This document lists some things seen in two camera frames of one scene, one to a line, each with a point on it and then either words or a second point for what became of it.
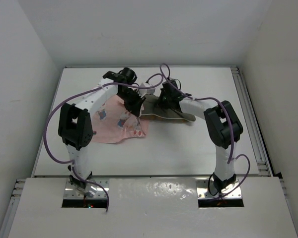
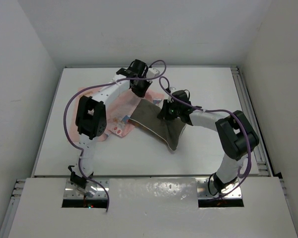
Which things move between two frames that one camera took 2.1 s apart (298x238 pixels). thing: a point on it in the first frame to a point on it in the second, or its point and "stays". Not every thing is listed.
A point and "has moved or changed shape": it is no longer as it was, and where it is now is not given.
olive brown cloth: (150, 110) has moved or changed shape
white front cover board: (153, 208) stays
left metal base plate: (71, 192) stays
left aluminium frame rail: (9, 219) stays
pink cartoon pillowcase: (111, 121) has moved or changed shape
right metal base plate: (203, 193) stays
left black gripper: (135, 107) to (142, 93)
